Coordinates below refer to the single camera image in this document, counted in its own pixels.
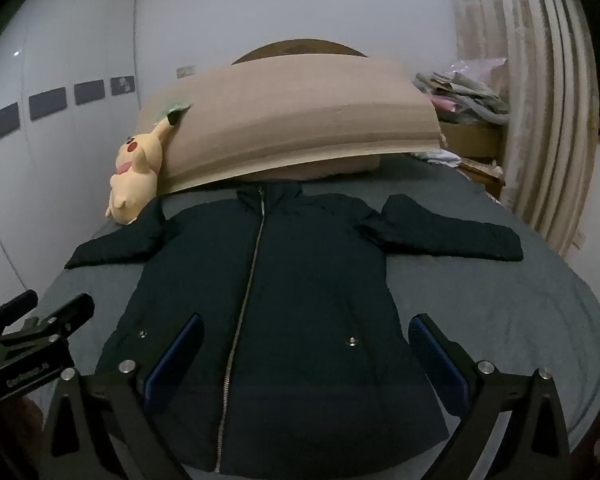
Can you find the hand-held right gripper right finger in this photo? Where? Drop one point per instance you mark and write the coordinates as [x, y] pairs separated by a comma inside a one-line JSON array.
[[437, 360]]

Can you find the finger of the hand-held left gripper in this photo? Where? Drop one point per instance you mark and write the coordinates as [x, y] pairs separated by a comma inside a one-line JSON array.
[[12, 307], [67, 315]]

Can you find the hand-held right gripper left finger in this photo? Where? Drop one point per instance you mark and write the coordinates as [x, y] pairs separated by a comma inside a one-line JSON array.
[[176, 355]]

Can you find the dark navy zip jacket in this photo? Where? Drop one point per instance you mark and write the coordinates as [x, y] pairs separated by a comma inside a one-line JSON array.
[[300, 285]]

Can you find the pile of clothes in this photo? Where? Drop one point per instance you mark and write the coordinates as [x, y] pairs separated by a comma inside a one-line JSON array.
[[460, 92]]

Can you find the white wardrobe with dark panels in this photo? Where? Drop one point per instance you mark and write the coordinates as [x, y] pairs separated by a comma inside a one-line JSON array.
[[55, 170]]

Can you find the yellow plush toy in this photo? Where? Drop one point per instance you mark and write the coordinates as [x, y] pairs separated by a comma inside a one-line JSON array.
[[130, 185]]

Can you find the white cloth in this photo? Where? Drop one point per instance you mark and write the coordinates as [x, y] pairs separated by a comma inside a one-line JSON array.
[[442, 158]]

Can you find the tan pillow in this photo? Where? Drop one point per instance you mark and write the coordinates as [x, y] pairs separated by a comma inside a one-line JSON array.
[[330, 166]]

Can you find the brown cardboard box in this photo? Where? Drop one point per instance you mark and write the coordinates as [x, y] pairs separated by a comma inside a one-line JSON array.
[[470, 140]]

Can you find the green paper piece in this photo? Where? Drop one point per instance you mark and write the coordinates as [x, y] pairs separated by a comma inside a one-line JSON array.
[[175, 106]]

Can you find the beige curtain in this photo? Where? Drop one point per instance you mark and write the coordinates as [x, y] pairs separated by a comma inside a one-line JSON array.
[[540, 110]]

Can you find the large tan cardboard sheet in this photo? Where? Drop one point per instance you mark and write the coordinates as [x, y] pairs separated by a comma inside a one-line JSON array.
[[290, 110]]

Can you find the brown wooden headboard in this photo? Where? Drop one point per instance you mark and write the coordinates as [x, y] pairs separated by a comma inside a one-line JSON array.
[[300, 47]]

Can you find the wall socket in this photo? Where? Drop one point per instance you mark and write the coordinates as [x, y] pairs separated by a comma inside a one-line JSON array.
[[185, 72]]

